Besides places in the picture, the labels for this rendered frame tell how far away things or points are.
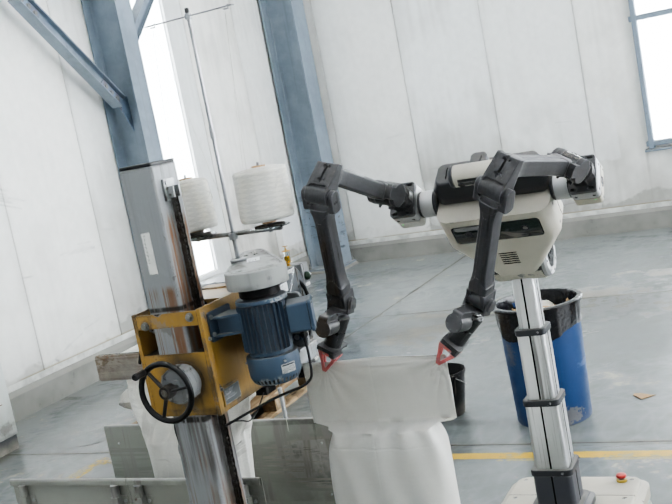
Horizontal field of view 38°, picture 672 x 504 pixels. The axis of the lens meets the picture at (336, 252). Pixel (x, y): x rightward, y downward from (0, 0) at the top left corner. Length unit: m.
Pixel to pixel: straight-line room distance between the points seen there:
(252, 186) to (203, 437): 0.73
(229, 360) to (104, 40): 6.49
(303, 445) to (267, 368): 0.94
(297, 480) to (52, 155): 5.22
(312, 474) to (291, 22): 8.58
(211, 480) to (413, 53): 8.88
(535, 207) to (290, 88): 8.79
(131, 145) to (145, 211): 6.26
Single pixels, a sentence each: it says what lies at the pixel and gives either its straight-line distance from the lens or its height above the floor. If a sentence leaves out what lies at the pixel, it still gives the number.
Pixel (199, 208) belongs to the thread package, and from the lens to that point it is 2.95.
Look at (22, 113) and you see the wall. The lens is 8.26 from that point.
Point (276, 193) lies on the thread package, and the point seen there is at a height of 1.61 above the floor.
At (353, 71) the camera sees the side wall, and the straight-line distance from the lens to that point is 11.66.
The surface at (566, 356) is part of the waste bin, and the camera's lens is 5.16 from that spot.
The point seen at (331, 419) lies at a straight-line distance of 3.20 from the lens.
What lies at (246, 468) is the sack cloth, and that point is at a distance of 3.39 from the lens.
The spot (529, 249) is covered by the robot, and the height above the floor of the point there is 1.24.
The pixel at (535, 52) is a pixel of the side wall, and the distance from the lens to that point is 10.96.
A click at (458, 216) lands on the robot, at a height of 1.40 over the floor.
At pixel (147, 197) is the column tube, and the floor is 1.67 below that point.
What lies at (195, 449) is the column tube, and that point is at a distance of 2.90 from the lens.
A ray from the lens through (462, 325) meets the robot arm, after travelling 2.82.
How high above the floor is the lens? 1.79
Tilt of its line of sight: 8 degrees down
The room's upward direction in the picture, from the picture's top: 11 degrees counter-clockwise
